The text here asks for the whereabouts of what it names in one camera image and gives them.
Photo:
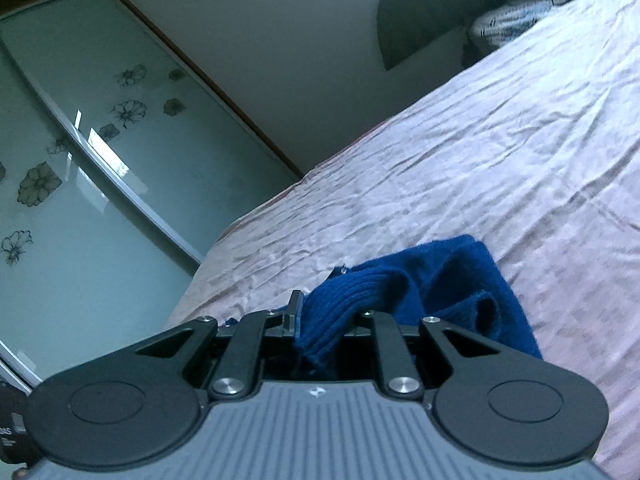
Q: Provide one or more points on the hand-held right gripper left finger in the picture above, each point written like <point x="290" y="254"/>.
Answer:
<point x="295" y="312"/>

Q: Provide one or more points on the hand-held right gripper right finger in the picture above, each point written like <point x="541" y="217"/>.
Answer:
<point x="385" y="345"/>

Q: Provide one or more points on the blue beaded sweater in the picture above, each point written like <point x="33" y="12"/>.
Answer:
<point x="430" y="285"/>

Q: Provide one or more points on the bed with pink sheet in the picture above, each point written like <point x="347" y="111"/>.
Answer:
<point x="450" y="160"/>

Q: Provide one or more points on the dark curved headboard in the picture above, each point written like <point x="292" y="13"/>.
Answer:
<point x="425" y="20"/>

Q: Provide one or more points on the patterned grey pillow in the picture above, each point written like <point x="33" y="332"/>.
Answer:
<point x="520" y="15"/>

